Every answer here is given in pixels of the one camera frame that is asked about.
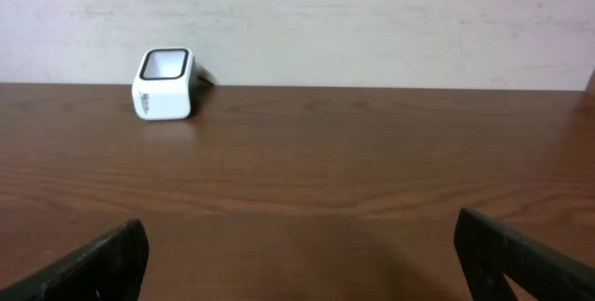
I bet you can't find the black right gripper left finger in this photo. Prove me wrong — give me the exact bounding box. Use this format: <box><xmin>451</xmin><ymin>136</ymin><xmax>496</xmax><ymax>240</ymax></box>
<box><xmin>1</xmin><ymin>219</ymin><xmax>150</xmax><ymax>300</ymax></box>

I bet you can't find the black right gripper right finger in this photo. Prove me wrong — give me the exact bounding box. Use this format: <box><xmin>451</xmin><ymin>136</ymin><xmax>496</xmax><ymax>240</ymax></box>
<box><xmin>454</xmin><ymin>208</ymin><xmax>594</xmax><ymax>301</ymax></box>

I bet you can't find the white barcode scanner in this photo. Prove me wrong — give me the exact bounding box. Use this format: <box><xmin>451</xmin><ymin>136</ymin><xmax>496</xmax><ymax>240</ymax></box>
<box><xmin>131</xmin><ymin>47</ymin><xmax>214</xmax><ymax>121</ymax></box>

